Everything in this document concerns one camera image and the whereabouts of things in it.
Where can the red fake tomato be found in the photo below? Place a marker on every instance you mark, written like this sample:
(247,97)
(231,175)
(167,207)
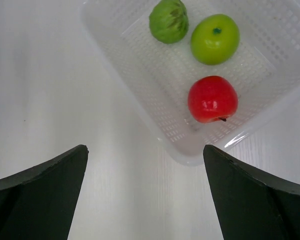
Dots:
(212,99)

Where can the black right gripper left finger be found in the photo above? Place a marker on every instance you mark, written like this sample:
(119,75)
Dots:
(39,203)

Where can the green fake apple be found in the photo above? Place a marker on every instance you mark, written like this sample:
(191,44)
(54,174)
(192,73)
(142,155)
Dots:
(215,39)

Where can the white perforated plastic basket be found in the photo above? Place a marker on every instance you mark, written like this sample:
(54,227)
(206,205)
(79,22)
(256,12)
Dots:
(200,72)

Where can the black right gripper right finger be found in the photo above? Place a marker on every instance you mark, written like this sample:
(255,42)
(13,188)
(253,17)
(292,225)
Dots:
(251,204)

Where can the green fake lime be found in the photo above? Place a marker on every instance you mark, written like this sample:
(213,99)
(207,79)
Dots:
(168,21)

